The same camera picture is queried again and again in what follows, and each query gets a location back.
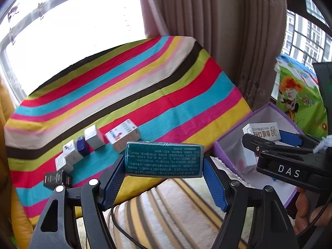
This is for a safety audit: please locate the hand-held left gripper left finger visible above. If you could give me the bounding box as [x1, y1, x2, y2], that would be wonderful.
[27, 154, 127, 249]

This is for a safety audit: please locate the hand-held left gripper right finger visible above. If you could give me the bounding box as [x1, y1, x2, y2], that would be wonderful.
[203, 155, 299, 249]

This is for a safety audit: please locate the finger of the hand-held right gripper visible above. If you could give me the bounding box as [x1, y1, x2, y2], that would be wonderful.
[279, 131, 319, 148]
[242, 133, 318, 156]

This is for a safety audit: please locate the white box red logo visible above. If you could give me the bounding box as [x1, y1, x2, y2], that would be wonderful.
[242, 122, 282, 142]

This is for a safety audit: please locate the purple storage box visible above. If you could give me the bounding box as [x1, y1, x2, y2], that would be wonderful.
[213, 102, 304, 209]

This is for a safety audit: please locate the teal box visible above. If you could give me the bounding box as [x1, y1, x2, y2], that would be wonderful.
[124, 141, 205, 179]

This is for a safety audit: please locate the person's right hand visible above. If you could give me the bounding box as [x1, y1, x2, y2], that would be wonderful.
[294, 190, 332, 235]

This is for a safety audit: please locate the large grey box pink print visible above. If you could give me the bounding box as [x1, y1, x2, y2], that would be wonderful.
[232, 144, 258, 174]

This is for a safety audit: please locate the green cartoon bag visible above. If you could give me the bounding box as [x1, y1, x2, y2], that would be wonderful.
[271, 53, 328, 138]

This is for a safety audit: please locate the small blue box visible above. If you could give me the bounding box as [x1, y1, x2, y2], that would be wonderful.
[76, 136, 90, 157]

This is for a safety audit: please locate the red blue white medicine box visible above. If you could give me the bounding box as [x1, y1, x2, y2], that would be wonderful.
[105, 119, 142, 153]

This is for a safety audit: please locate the white box with drawing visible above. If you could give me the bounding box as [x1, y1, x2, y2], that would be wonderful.
[62, 139, 84, 164]

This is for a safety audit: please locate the striped velvet cushion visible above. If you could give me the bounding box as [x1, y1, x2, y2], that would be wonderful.
[75, 178, 260, 249]

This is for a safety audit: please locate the black product box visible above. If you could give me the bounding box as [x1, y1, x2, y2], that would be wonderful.
[44, 170, 73, 189]

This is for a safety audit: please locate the colourful striped cloth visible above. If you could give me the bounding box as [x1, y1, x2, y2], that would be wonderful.
[4, 35, 253, 226]

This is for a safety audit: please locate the dark-framed window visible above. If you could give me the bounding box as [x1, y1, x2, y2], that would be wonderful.
[281, 0, 332, 65]

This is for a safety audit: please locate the brown patterned curtain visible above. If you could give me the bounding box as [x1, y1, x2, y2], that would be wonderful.
[136, 0, 288, 115]

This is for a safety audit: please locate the window with railing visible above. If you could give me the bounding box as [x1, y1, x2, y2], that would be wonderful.
[0, 0, 146, 107]

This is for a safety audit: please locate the black cable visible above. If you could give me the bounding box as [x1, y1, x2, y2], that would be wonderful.
[108, 205, 148, 249]

